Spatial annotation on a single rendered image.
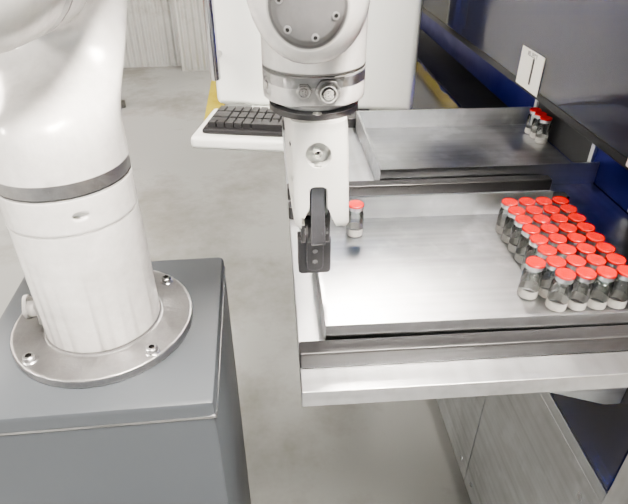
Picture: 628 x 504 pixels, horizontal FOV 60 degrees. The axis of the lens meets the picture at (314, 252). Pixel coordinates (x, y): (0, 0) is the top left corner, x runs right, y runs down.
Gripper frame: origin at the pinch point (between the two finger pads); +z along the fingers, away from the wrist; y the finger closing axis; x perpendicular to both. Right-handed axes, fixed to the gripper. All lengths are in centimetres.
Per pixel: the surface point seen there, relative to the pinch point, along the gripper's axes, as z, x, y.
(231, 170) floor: 96, 28, 226
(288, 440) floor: 96, 3, 51
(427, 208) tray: 6.7, -17.3, 19.6
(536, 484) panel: 53, -38, 6
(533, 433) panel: 46, -38, 11
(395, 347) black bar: 6.1, -7.2, -7.8
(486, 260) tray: 7.9, -22.0, 8.3
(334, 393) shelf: 8.5, -1.1, -10.9
